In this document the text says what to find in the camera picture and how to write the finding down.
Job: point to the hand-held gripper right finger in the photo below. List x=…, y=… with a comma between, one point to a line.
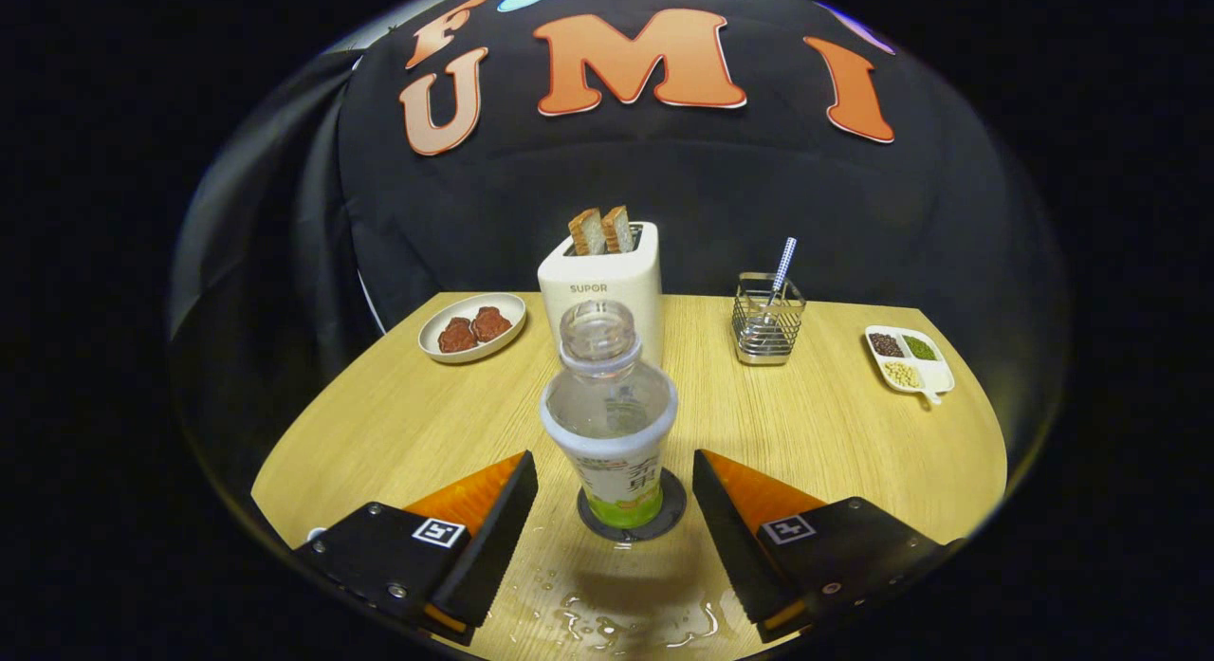
x=735, y=547

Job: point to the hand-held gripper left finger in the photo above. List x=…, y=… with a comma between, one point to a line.
x=493, y=547

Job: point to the dark round coaster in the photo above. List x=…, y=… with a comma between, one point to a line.
x=671, y=509

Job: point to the clear plastic juice bottle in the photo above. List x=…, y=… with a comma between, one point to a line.
x=607, y=424

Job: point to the wooden table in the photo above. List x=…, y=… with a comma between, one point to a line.
x=835, y=452

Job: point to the brown meat piece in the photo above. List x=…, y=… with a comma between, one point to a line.
x=457, y=336
x=491, y=324

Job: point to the yellow beans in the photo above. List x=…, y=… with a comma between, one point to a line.
x=903, y=375

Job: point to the white oval plate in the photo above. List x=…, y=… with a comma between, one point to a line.
x=446, y=305

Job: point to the dark beans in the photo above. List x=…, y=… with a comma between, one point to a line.
x=887, y=344

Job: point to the white divided dish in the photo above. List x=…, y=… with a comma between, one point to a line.
x=934, y=376

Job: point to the green beans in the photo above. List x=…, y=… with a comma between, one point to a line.
x=919, y=347

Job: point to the white toaster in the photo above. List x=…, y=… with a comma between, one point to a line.
x=597, y=277

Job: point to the toasted bread slice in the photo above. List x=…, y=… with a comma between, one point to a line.
x=586, y=232
x=617, y=229

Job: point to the black backdrop cloth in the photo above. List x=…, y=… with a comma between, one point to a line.
x=721, y=215

